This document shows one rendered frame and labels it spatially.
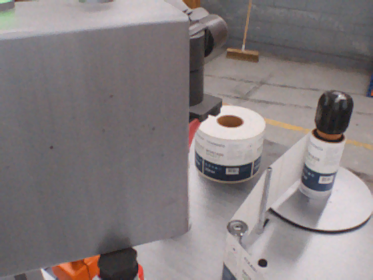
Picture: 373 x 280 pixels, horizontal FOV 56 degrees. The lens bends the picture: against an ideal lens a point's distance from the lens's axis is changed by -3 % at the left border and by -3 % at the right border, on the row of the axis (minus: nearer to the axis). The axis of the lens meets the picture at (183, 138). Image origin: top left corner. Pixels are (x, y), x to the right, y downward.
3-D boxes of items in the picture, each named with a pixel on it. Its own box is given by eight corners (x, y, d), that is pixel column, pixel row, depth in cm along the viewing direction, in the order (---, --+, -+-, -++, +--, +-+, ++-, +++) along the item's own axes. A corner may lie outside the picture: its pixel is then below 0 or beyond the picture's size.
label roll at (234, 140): (227, 139, 123) (230, 99, 116) (273, 165, 110) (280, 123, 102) (180, 160, 112) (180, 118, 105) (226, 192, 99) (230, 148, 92)
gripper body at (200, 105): (171, 93, 62) (170, 52, 58) (223, 109, 57) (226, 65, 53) (147, 109, 58) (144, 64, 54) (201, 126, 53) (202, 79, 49)
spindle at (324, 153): (336, 186, 99) (362, 92, 84) (326, 204, 93) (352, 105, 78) (305, 175, 104) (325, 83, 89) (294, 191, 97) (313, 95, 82)
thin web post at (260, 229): (264, 229, 87) (276, 167, 77) (261, 235, 86) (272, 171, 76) (258, 226, 88) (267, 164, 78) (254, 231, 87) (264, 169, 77)
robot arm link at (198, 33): (156, 27, 50) (193, 33, 47) (180, 17, 55) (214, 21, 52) (158, 74, 53) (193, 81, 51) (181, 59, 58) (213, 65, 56)
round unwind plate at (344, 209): (382, 183, 102) (383, 180, 101) (356, 252, 81) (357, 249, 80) (284, 150, 117) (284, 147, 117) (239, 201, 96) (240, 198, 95)
